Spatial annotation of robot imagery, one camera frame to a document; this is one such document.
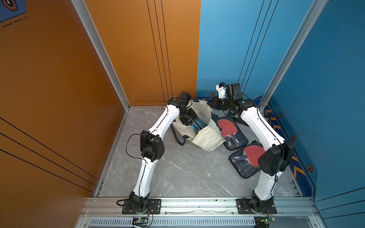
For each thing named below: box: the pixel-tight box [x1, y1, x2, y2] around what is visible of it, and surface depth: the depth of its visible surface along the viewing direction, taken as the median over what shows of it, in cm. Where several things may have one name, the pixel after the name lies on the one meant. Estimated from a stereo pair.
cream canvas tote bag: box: [172, 99, 227, 152], surface depth 86 cm
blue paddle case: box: [191, 116, 209, 131], surface depth 91 cm
